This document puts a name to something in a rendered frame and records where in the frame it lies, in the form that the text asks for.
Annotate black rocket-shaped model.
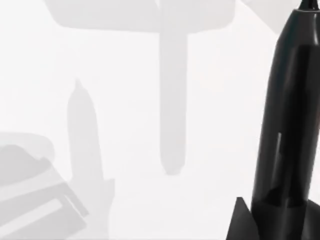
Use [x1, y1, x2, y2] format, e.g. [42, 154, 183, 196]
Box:
[225, 0, 320, 240]

